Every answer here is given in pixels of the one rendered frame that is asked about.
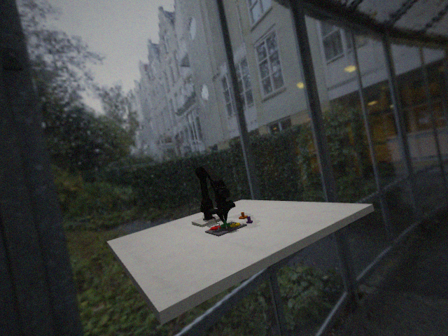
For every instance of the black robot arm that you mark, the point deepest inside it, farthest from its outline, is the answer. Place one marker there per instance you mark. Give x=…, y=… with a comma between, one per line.
x=219, y=188

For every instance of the green gear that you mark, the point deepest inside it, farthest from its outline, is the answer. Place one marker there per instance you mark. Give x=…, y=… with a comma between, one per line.
x=224, y=224

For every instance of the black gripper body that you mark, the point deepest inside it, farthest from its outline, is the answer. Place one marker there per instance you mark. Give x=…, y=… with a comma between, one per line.
x=218, y=210

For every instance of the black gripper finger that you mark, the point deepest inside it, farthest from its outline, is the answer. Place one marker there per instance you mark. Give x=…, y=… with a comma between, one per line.
x=220, y=215
x=225, y=214

